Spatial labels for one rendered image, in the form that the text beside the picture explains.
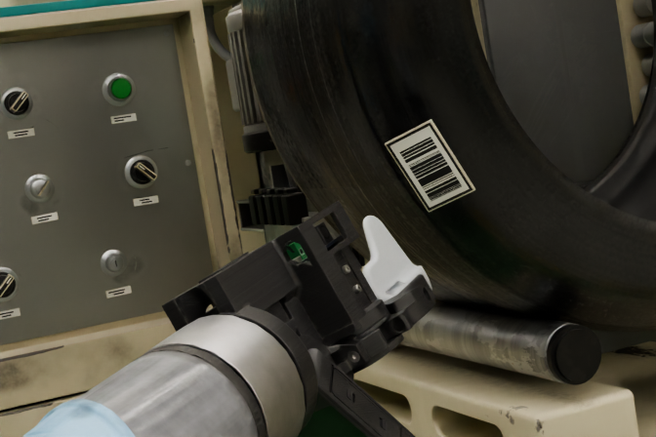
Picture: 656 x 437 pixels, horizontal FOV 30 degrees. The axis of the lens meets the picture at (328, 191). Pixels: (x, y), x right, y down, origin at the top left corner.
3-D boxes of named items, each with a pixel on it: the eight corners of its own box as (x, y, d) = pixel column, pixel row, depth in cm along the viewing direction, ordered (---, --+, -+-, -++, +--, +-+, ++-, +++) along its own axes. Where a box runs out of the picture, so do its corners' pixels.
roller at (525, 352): (392, 288, 122) (403, 331, 123) (352, 299, 121) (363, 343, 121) (597, 316, 90) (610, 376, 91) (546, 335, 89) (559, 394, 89)
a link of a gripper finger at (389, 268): (413, 186, 75) (353, 227, 67) (462, 270, 75) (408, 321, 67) (373, 208, 76) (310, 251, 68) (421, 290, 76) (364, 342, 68)
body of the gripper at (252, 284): (348, 194, 66) (243, 259, 56) (428, 331, 66) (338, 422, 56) (245, 252, 70) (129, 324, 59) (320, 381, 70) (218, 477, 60)
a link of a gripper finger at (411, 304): (441, 262, 70) (385, 313, 62) (455, 286, 70) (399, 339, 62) (377, 295, 72) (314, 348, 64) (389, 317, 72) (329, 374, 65)
